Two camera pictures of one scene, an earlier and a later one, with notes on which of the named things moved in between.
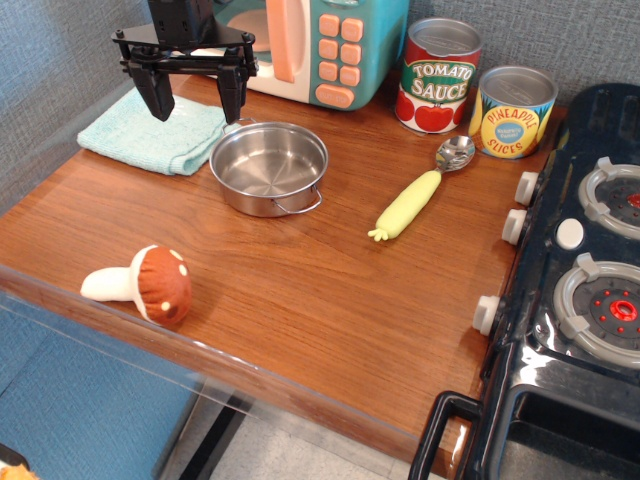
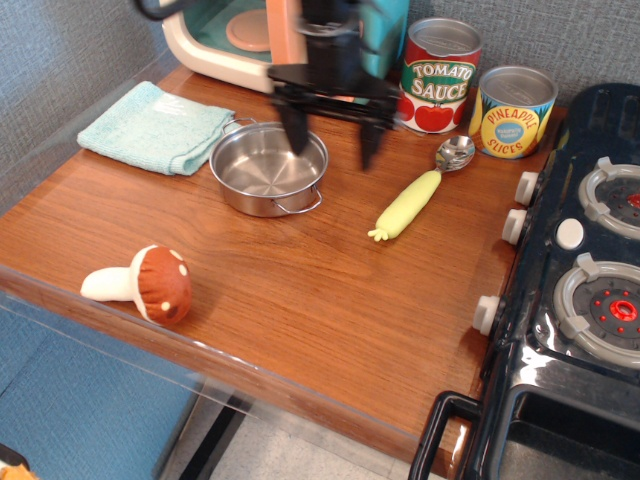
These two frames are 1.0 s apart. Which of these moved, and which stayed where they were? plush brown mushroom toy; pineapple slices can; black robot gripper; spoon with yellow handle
Moved: black robot gripper
Stayed: plush brown mushroom toy; spoon with yellow handle; pineapple slices can
